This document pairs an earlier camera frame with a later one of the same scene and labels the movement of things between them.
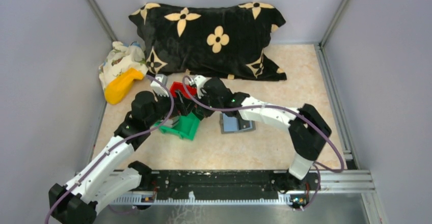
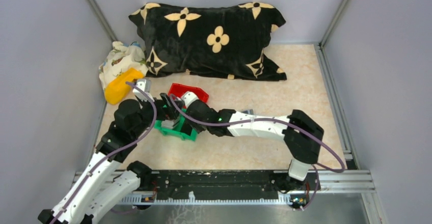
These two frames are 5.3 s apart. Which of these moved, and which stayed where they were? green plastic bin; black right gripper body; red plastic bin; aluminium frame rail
Moved: black right gripper body
Stayed: red plastic bin; aluminium frame rail; green plastic bin
